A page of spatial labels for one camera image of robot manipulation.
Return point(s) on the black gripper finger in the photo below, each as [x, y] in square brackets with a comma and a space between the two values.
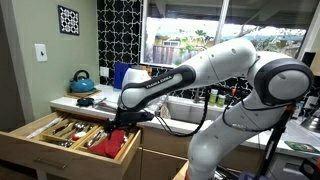
[109, 127]

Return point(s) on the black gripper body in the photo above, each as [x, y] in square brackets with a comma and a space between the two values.
[126, 118]

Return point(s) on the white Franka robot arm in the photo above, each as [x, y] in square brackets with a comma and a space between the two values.
[277, 82]

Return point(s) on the red cloth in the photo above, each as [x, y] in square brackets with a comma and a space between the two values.
[109, 147]

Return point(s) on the black round dish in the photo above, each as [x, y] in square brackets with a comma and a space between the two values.
[85, 102]

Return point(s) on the wooden trivet board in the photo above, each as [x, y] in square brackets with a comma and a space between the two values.
[82, 95]

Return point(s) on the teal kettle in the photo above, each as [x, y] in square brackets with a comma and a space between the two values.
[81, 82]

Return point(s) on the open wooden drawer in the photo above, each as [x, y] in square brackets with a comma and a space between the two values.
[46, 145]

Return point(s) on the stainless steel sink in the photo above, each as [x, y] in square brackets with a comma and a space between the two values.
[182, 109]

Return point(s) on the green soap bottle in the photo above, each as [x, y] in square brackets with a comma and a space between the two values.
[213, 97]

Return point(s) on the black tripod stand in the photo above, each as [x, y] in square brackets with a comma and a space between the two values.
[278, 129]

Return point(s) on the green coaster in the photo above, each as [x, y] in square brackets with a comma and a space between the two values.
[302, 147]

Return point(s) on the red handled utensil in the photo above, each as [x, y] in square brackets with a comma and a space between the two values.
[78, 135]

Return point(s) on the white light switch plate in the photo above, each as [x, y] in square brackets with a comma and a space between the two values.
[41, 52]

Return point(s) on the framed tile wall art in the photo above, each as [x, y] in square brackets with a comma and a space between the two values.
[69, 22]

